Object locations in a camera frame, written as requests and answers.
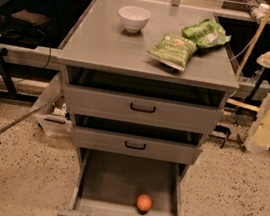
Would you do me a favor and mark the orange fruit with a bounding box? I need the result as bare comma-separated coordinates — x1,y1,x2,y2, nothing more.
136,194,153,213

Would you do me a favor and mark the grey drawer cabinet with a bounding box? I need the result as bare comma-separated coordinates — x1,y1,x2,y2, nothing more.
40,0,251,188

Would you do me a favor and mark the grey middle drawer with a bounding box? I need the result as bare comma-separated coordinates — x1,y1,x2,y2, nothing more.
71,127,201,165

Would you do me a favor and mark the grey drawer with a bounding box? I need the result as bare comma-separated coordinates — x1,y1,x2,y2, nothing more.
64,85,223,134
71,127,201,165
57,150,182,216

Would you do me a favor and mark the grey bottom drawer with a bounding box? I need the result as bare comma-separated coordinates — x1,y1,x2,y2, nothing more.
57,150,182,216

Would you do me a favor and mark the grey top drawer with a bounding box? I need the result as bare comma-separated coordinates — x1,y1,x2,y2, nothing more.
64,85,223,134

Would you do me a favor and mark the green chip bag rear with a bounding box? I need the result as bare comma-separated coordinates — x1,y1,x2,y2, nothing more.
182,19,231,49

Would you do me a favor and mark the green chip bag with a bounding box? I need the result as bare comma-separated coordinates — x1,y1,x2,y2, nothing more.
147,33,197,72
182,19,231,49

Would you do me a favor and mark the green chip bag front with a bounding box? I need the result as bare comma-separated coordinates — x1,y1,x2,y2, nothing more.
147,33,197,72

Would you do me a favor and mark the white ceramic bowl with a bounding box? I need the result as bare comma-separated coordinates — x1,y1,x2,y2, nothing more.
118,6,151,33

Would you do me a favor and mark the dark box on shelf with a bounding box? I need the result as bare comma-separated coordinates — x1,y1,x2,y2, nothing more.
10,9,50,27

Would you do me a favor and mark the metal rod with black foot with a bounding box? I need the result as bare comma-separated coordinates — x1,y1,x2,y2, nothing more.
0,97,60,144

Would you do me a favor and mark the wooden easel frame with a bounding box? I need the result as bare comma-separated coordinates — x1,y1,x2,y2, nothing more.
227,6,270,112

